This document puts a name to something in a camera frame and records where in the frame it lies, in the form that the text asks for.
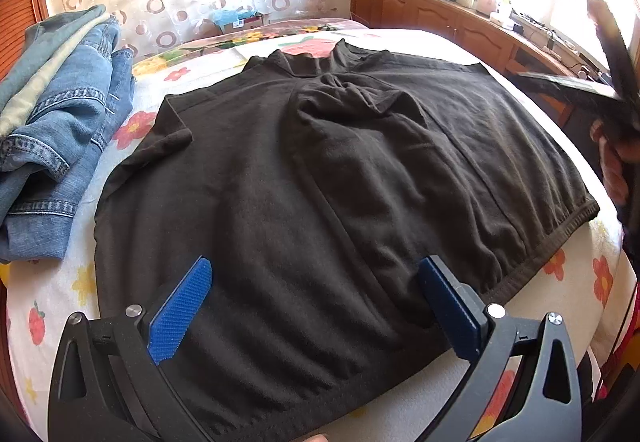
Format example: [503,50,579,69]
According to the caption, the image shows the black pants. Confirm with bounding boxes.
[94,42,599,441]

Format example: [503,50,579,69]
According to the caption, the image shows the person's right hand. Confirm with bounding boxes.
[590,119,629,205]

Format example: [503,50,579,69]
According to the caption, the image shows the white floral bed sheet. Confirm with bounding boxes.
[1,28,636,441]

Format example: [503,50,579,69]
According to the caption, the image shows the white pink bottle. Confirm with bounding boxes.
[474,0,498,17]

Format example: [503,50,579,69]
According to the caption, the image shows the blue denim jeans pile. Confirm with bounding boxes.
[1,14,134,263]

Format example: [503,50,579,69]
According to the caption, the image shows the wooden cabinet row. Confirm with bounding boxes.
[349,0,576,128]

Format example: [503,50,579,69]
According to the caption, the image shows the colourful floral blanket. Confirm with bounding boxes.
[132,18,367,77]

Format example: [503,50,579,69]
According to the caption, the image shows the blue tissue cardboard box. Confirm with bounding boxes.
[212,9,269,34]

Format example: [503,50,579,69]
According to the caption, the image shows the orange wooden slatted door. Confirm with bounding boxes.
[0,0,49,78]

